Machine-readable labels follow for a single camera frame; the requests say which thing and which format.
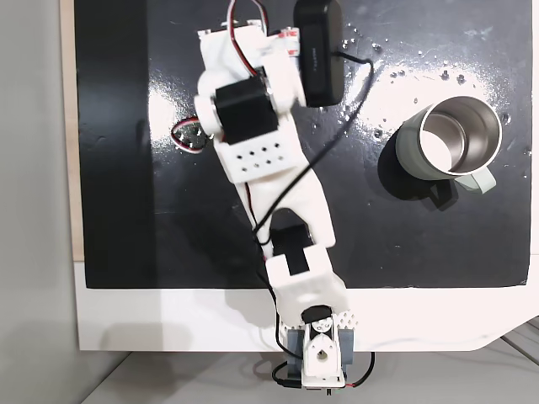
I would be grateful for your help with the grey table clamp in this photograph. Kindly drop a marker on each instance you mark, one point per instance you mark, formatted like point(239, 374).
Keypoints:
point(348, 345)

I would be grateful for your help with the black table mat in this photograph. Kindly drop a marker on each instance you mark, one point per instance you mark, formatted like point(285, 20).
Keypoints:
point(421, 235)

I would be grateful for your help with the pale green steel mug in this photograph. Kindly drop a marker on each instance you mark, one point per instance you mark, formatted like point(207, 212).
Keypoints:
point(457, 139)

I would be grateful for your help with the black oval camera box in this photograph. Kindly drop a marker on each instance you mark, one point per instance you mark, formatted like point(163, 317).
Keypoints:
point(318, 54)

